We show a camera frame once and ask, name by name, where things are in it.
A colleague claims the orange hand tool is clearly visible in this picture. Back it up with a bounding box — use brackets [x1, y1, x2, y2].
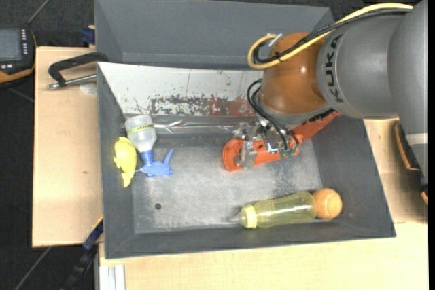
[222, 110, 343, 173]

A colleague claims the grey metal bin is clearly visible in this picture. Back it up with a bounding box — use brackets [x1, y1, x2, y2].
[93, 0, 397, 259]

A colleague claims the yellowish clear baby bottle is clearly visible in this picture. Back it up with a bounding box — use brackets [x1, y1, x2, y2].
[227, 192, 319, 230]

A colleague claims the orange ball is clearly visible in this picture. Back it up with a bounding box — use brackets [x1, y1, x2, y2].
[312, 187, 343, 220]

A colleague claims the clear spray bottle blue nozzle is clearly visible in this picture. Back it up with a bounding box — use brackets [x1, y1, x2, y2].
[124, 114, 175, 178]

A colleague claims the pale wood board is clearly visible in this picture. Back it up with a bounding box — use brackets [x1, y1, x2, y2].
[32, 46, 105, 248]

